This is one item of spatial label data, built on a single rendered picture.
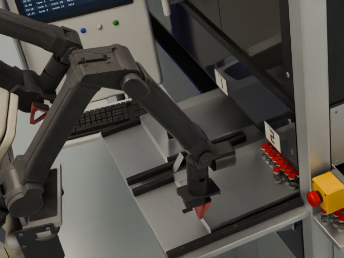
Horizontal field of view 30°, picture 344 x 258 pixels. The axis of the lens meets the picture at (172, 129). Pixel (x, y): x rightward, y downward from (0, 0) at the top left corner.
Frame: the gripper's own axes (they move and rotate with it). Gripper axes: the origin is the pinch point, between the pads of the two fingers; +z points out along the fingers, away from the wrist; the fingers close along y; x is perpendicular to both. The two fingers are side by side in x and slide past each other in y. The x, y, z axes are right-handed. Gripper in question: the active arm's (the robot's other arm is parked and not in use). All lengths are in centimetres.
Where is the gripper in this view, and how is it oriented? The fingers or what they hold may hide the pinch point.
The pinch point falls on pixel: (199, 215)
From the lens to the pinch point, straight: 176.0
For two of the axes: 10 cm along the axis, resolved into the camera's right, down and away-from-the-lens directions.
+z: 0.6, 8.3, 5.5
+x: -3.9, -4.9, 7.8
